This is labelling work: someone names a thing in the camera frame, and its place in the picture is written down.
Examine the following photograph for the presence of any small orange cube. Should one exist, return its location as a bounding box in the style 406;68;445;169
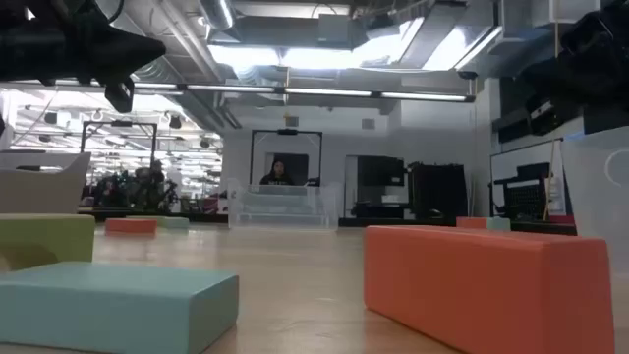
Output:
455;216;488;230

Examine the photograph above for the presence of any black wire rack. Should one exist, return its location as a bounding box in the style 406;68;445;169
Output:
488;162;552;221

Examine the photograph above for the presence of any black cabinet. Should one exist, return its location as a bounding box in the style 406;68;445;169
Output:
356;155;407;219
407;161;469;221

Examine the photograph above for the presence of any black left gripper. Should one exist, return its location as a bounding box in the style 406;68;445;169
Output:
0;0;167;114

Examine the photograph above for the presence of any silver round ventilation duct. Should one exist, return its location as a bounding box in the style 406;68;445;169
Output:
199;0;237;30

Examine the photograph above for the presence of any black aluminium table frame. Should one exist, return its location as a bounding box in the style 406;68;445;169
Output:
77;208;577;236

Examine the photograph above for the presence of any black bar bracket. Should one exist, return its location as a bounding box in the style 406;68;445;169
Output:
338;215;458;228

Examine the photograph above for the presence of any long orange block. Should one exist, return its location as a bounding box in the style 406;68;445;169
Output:
363;224;616;354

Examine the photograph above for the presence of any person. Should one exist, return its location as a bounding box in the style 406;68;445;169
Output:
258;159;296;187

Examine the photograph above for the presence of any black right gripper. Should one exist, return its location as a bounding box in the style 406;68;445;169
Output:
520;0;629;99

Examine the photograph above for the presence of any black workstation frame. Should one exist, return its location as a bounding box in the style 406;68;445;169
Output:
249;128;324;187
80;119;159;171

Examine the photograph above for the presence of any grey plastic bin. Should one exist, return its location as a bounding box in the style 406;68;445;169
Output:
0;150;92;216

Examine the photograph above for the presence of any black background robot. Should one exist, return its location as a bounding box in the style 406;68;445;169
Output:
92;159;179;210

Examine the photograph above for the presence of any long ceiling light strip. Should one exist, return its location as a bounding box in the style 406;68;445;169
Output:
132;81;477;103

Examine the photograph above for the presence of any clear plastic bin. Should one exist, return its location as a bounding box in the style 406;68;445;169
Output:
559;125;629;276
226;177;341;231

